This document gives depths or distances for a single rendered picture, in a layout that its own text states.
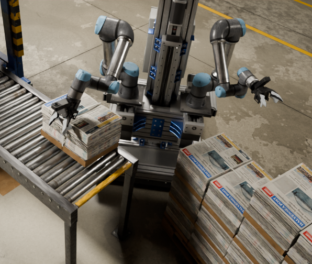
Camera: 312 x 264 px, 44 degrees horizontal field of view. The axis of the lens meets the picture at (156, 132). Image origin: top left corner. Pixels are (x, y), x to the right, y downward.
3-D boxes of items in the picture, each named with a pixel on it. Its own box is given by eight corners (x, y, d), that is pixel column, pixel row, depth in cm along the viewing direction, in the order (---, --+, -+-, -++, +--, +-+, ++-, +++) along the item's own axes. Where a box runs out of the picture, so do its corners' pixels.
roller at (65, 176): (111, 150, 242) (108, 143, 241) (52, 193, 212) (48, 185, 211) (107, 151, 246) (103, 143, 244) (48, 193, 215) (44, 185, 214)
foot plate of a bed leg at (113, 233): (134, 232, 290) (135, 232, 289) (122, 244, 281) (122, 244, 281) (120, 221, 295) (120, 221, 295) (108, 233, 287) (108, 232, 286)
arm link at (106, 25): (119, 84, 273) (116, 30, 224) (99, 78, 274) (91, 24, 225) (124, 70, 278) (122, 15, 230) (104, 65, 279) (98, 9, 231)
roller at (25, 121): (54, 112, 264) (53, 106, 261) (-8, 146, 234) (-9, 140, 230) (48, 109, 266) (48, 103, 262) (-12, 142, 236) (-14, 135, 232)
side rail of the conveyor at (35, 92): (137, 172, 244) (139, 158, 236) (131, 176, 240) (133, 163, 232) (2, 77, 295) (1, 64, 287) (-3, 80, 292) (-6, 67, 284)
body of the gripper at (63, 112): (75, 121, 214) (84, 101, 212) (64, 120, 206) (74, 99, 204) (65, 114, 217) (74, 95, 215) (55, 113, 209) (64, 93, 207)
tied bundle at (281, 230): (286, 188, 230) (301, 162, 215) (326, 226, 214) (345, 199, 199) (241, 215, 211) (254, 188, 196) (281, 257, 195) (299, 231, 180)
